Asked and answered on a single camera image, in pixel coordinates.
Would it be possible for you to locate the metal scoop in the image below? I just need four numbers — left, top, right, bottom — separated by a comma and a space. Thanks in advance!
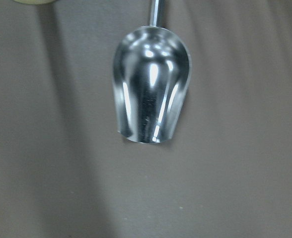
113, 0, 191, 143

